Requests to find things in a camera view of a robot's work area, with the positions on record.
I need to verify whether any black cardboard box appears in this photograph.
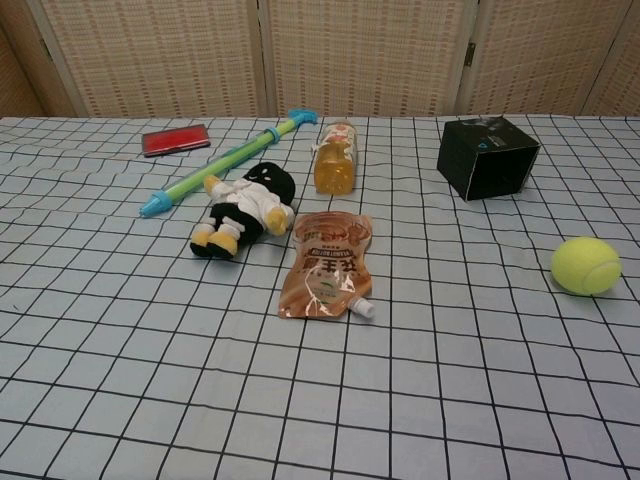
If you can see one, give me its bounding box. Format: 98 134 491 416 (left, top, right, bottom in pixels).
436 117 542 203

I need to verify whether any green and blue water squirter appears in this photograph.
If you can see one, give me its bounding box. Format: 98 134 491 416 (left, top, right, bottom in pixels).
139 107 319 220

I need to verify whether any yellow tennis ball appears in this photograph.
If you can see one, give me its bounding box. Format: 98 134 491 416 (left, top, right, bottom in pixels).
551 235 623 297

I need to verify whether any woven folding screen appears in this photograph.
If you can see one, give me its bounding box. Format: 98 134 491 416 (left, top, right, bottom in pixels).
0 0 640 119

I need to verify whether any brown peanut butter pouch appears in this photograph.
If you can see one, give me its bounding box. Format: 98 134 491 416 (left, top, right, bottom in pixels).
278 210 376 321

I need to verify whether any amber tea bottle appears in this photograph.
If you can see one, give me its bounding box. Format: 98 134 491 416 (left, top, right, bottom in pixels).
311 121 361 196

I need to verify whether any blue checked tablecloth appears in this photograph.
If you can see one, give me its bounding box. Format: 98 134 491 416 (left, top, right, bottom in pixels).
0 115 640 480

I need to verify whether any red card case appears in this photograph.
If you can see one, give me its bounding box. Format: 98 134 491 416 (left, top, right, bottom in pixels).
141 123 212 159

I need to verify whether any black-headed plush doll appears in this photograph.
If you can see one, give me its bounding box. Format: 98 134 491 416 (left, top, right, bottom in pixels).
189 160 298 259

